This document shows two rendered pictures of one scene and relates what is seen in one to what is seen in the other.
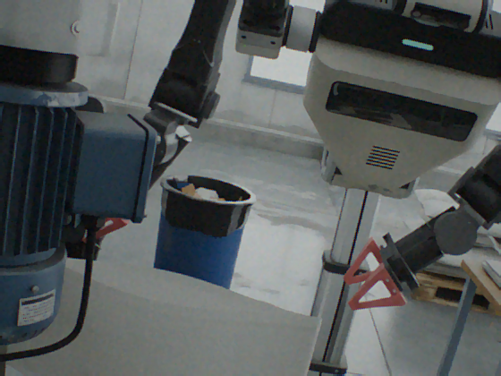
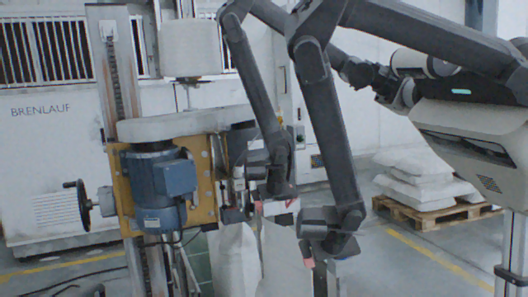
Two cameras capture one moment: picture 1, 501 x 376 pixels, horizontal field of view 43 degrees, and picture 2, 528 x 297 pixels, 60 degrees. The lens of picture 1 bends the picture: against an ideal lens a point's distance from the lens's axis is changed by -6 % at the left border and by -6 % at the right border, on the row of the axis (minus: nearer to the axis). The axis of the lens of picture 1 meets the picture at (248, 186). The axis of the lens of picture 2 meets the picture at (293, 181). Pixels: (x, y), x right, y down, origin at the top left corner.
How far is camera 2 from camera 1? 1.26 m
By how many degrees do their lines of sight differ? 68
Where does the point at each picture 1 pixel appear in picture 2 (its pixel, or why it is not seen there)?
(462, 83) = (493, 117)
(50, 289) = (155, 217)
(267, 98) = not seen: outside the picture
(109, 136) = (156, 167)
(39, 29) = (123, 136)
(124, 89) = not seen: outside the picture
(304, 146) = not seen: outside the picture
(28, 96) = (131, 155)
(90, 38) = (138, 136)
